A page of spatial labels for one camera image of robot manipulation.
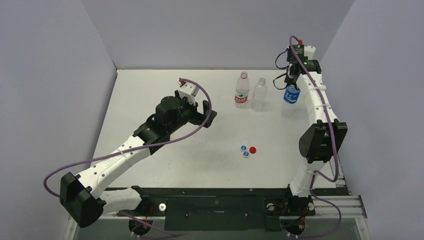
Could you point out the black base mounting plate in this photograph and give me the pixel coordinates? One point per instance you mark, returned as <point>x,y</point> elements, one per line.
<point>173,210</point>

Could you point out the blue label water bottle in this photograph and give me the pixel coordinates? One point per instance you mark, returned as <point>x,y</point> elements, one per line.
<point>290,99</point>

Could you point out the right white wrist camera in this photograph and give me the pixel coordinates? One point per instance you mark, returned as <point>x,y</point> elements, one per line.
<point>308,50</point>

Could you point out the red label water bottle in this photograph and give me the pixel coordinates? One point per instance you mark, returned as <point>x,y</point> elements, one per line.
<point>242,89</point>

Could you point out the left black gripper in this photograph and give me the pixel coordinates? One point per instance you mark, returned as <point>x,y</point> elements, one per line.
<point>198,118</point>

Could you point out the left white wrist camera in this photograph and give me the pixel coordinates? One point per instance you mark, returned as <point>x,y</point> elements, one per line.
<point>188,90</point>

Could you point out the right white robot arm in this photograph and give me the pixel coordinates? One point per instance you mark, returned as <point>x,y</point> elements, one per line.
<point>322,140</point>

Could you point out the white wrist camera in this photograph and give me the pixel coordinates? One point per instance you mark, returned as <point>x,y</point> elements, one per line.
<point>188,90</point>
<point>308,50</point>

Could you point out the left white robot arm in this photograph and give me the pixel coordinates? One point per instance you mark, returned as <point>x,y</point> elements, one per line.
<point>82,195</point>

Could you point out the red bottle cap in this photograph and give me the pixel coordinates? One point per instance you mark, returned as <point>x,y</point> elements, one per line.
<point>252,150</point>

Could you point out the clear empty plastic bottle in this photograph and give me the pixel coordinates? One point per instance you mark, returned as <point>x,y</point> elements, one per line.
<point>259,95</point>

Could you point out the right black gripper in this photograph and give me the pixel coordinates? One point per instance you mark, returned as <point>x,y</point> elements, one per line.
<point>293,77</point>

